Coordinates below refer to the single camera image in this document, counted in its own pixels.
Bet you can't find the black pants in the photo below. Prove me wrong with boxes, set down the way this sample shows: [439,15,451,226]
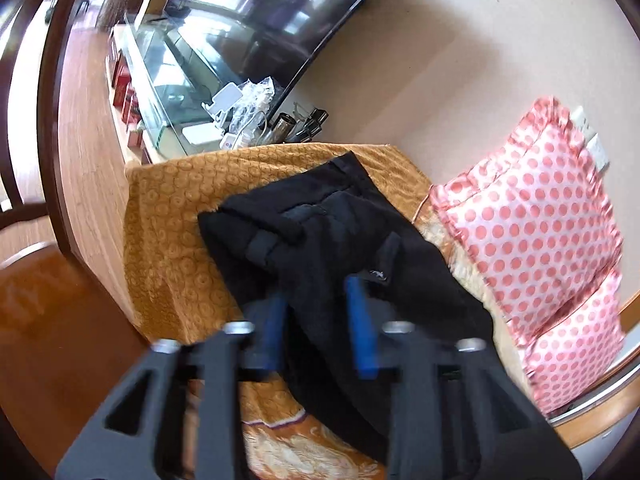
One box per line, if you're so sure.
[198,151,495,466]

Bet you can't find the silver metal cup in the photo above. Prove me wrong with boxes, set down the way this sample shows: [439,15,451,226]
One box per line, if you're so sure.
[270,112,302,145]

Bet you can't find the white flat box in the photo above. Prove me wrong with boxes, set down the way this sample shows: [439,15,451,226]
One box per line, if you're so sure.
[182,124,227,150]

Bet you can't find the wooden bed frame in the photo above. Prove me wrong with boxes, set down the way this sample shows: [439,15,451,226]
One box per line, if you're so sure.
[550,292,640,451]

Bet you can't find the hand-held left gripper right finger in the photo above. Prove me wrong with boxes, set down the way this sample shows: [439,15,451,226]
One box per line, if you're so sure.
[345,274,583,480]

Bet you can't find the glass top tv cabinet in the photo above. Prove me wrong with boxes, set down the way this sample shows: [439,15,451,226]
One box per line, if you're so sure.
[104,22,236,166]

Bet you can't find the orange patterned bedspread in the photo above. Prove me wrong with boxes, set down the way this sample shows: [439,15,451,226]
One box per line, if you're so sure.
[123,142,451,480]

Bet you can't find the dark wooden door frame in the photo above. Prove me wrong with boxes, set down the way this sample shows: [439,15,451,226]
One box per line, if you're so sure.
[0,0,131,261]

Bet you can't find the white phone stand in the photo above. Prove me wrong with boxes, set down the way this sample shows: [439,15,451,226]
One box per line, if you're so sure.
[202,83,244,117]

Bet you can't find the red box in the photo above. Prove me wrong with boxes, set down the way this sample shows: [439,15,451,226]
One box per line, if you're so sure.
[111,57,132,92]

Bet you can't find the white wall socket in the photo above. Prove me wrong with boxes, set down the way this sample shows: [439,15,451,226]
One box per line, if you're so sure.
[570,106,612,171]

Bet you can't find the clear plastic bag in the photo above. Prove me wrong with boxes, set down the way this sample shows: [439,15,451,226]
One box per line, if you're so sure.
[230,77,277,133]

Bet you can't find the black flat screen television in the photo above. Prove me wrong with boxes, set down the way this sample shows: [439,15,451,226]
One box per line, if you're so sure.
[165,0,421,116]

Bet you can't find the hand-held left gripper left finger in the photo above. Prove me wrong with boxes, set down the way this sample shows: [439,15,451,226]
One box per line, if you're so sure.
[55,296,288,480]

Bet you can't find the pink polka dot pillow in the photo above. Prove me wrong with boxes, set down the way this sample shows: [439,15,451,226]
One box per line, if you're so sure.
[429,96,624,347]
[515,269,626,413]

